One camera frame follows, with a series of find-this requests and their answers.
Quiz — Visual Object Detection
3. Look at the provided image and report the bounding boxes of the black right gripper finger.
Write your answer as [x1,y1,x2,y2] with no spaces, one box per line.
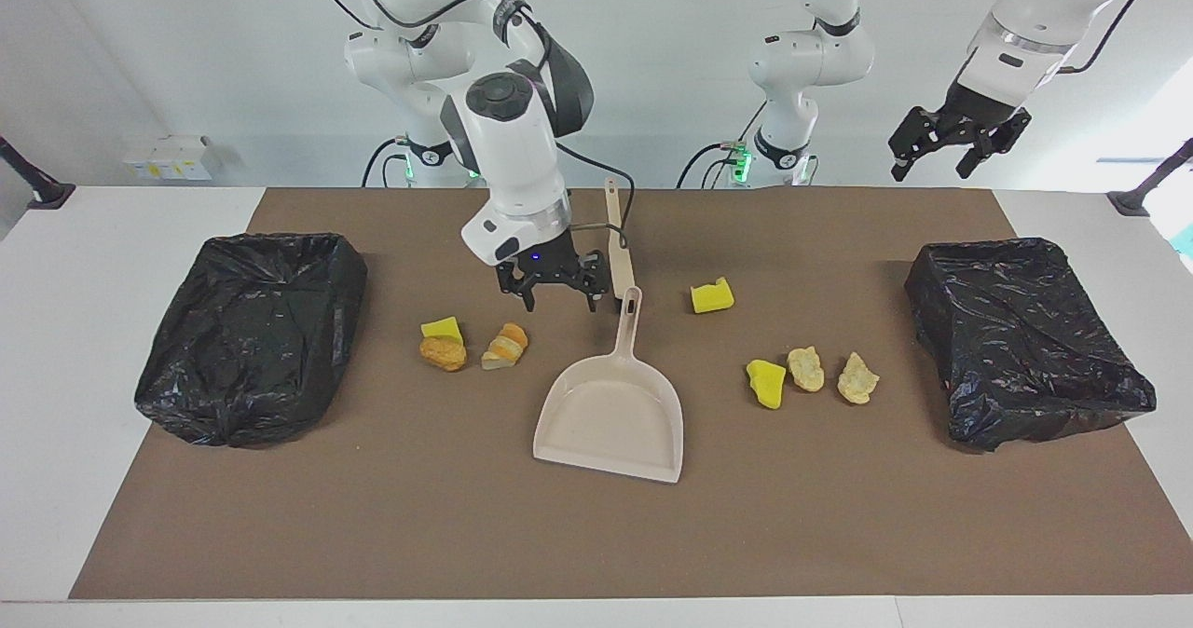
[496,263,539,313]
[570,250,612,313]

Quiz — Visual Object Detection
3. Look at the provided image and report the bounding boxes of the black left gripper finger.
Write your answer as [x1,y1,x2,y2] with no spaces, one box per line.
[957,114,1032,180]
[888,106,944,183]

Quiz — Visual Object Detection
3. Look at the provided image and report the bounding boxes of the beige hand brush black bristles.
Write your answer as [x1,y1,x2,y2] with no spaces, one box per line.
[604,178,638,312]

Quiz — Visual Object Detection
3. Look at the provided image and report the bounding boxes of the notched yellow sponge piece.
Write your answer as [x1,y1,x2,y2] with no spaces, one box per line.
[691,277,735,314]

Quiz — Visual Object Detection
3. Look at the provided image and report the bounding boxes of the beige plastic dustpan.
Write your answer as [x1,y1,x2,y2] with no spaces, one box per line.
[532,286,684,485]

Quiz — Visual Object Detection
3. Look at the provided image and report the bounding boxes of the yellow sponge chunk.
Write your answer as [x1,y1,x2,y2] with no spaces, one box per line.
[746,359,788,411]

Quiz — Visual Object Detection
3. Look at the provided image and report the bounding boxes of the beige trash piece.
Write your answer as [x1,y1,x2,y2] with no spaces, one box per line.
[788,346,826,393]
[837,351,880,405]

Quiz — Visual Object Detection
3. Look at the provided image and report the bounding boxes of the black bag lined bin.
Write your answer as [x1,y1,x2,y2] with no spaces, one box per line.
[904,237,1158,453]
[134,232,368,449]

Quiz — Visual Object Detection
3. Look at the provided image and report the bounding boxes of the striped toy croissant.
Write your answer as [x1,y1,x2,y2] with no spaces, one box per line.
[481,322,529,371]

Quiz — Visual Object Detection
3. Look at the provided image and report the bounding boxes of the brown toy bread roll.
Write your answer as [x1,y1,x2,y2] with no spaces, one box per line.
[418,334,468,373]

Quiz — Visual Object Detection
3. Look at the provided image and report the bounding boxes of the black stand leg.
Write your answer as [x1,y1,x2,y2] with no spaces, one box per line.
[0,136,76,211]
[1107,138,1193,217]

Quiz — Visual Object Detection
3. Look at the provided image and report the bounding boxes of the brown table mat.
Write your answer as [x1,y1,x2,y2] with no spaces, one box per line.
[70,187,1193,601]

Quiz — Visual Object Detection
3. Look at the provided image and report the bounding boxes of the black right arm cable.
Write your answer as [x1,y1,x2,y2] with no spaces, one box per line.
[308,0,637,252]

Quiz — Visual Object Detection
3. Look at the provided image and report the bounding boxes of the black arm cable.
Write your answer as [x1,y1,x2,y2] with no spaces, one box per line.
[308,0,637,252]
[857,0,1173,75]

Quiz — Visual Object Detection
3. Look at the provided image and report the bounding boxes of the black left base cable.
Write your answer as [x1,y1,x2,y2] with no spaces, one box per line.
[678,142,747,189]

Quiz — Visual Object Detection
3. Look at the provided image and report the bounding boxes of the black base cable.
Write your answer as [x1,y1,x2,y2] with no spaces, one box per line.
[362,139,411,188]
[678,142,747,189]

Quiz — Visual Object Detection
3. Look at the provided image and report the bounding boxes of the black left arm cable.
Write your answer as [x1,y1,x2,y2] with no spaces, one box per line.
[857,0,1173,75]

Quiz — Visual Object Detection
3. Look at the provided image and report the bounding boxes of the black right base cable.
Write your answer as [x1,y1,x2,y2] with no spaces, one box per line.
[362,139,411,188]

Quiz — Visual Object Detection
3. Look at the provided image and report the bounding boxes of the white wall socket box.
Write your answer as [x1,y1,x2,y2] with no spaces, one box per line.
[123,135,225,182]

